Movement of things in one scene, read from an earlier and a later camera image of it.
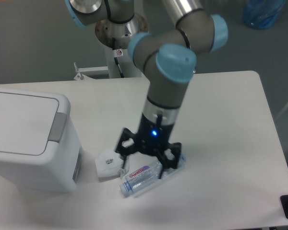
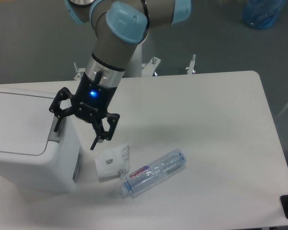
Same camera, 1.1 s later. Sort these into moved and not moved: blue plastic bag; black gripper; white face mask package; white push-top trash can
Moved: black gripper
Not moved: white face mask package; white push-top trash can; blue plastic bag
